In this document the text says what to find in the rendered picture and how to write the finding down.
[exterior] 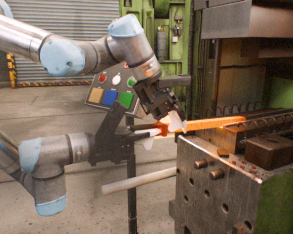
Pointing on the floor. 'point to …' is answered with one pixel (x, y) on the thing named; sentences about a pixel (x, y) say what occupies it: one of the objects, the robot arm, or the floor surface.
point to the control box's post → (131, 188)
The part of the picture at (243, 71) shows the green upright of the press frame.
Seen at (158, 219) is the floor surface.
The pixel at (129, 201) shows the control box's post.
